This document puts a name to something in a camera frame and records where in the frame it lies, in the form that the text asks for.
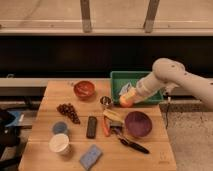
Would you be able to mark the black chair with blue item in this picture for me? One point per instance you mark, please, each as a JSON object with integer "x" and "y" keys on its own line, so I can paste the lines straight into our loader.
{"x": 9, "y": 137}

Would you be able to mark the crumpled grey cloth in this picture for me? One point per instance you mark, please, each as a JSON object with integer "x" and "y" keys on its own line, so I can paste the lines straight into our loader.
{"x": 125, "y": 88}

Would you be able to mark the purple bowl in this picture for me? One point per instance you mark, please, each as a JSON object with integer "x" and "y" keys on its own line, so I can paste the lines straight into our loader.
{"x": 138, "y": 124}

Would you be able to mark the red yellow apple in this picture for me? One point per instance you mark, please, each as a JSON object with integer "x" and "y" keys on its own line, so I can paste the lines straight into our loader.
{"x": 124, "y": 102}

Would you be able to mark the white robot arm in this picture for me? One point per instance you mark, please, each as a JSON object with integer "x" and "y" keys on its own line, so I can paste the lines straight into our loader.
{"x": 169, "y": 72}

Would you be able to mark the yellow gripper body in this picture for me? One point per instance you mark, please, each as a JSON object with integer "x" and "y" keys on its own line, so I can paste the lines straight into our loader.
{"x": 130, "y": 95}

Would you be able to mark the yellow banana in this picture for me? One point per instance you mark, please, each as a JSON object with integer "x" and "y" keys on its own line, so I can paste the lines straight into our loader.
{"x": 112, "y": 115}

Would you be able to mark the orange carrot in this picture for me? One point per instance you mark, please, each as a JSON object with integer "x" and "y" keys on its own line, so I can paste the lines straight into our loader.
{"x": 105, "y": 127}

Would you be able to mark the black handled brush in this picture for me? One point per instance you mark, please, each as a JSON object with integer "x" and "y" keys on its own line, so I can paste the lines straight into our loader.
{"x": 117, "y": 128}

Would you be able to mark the small metal cup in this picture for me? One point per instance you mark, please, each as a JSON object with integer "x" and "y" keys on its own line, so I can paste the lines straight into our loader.
{"x": 106, "y": 102}

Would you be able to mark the white paper cup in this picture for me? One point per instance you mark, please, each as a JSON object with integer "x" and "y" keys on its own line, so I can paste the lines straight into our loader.
{"x": 59, "y": 144}

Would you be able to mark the bunch of dark grapes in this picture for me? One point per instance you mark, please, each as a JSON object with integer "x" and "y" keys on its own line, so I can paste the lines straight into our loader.
{"x": 69, "y": 111}

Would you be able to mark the black remote control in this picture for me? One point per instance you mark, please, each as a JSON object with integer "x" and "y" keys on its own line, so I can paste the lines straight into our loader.
{"x": 91, "y": 127}

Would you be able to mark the blue sponge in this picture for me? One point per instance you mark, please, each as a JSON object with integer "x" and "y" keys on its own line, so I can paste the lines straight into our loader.
{"x": 89, "y": 158}

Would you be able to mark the green plastic tray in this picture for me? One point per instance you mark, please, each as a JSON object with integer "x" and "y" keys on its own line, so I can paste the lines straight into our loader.
{"x": 121, "y": 78}

